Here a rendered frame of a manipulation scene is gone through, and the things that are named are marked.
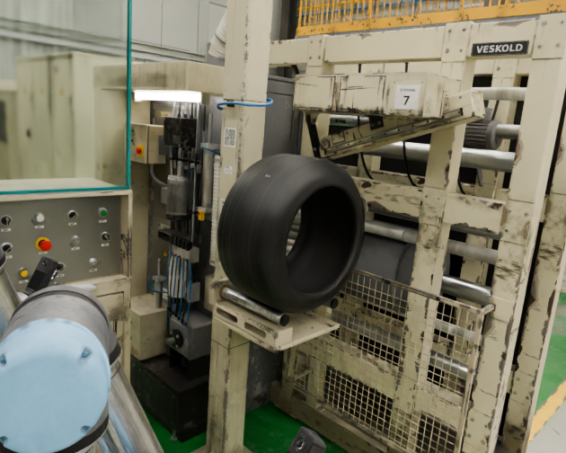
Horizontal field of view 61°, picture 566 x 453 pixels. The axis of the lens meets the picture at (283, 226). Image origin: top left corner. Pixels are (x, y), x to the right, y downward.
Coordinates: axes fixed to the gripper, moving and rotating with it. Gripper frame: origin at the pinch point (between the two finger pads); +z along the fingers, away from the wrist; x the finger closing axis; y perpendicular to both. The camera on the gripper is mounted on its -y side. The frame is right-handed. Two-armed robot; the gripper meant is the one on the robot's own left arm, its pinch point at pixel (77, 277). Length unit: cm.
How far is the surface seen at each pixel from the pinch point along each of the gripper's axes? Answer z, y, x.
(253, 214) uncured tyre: 28, -28, 43
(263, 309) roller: 40, 8, 50
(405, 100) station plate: 58, -74, 78
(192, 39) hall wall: 971, -158, -548
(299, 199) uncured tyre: 35, -35, 55
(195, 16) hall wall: 976, -212, -553
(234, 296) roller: 47, 10, 35
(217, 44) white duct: 108, -84, -22
